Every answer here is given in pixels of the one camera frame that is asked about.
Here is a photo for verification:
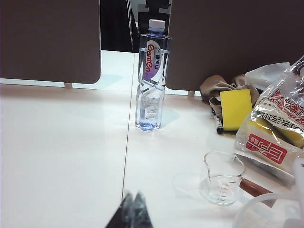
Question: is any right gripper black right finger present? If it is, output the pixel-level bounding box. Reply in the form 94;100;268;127
134;189;155;228

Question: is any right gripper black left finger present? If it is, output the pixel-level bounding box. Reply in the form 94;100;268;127
104;189;134;228

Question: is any clear plastic water bottle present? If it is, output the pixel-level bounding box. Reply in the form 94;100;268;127
134;19;172;132

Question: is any black marker pen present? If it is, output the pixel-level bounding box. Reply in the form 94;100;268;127
213;114;224;135

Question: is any clear plastic container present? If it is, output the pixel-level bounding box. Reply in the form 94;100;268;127
237;192;304;228

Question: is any loose yellow scouring sponge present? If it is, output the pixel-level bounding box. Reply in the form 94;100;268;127
219;89;254;133

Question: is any crumpled brown cloth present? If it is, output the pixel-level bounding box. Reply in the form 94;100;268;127
199;74;259;117

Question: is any packaged yellow scouring sponge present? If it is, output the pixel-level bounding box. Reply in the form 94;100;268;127
246;117;274;137
272;124;304;149

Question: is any printed plastic sponge package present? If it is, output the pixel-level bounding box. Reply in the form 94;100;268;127
234;55;304;180

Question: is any white plastic bag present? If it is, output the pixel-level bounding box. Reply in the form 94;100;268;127
244;61;292;92

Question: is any brown desk partition panel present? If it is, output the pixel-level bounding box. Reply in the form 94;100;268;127
0;0;102;84
163;0;304;92

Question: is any clear wooden-handled measuring cup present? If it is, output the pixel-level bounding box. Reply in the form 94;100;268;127
203;151;274;206

